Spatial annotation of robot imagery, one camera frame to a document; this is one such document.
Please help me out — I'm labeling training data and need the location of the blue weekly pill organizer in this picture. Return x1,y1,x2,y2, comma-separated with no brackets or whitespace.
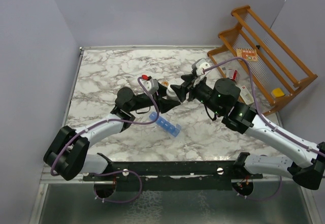
155,116,181,137

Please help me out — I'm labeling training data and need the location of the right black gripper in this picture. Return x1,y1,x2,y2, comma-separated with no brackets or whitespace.
171,74,223,116

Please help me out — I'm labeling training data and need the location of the orange snack packet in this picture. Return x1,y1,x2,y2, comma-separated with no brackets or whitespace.
236,48,258,62

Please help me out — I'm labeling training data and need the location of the red white medicine box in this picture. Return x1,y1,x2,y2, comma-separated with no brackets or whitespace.
226,69,239,83

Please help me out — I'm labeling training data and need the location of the yellow lidded jar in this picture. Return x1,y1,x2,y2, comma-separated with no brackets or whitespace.
271,88,285,99

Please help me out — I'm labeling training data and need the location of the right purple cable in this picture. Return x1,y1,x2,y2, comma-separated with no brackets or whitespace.
202,57,325,201

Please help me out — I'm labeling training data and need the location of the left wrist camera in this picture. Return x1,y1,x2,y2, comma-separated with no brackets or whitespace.
141,75,159,94

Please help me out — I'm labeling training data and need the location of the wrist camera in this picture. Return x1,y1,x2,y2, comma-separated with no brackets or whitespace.
141,75,159,94
191,58,211,87

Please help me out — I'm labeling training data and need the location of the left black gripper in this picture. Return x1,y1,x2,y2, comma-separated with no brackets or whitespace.
129,82,181,113

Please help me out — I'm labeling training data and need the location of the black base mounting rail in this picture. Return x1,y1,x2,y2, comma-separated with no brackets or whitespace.
83,160,263,191

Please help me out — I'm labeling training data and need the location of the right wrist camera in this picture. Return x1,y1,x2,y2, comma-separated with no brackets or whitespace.
191,58,211,87

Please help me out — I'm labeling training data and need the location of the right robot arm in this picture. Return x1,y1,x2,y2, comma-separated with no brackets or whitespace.
170,75,324,190

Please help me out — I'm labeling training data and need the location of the white pill bottle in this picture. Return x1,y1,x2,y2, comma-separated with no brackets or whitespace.
166,84,179,101

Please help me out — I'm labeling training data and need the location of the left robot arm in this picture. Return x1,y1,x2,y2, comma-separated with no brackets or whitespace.
43,84,181,180

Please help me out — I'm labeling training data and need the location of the wooden tiered shelf rack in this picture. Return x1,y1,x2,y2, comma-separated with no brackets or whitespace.
207,5,317,116

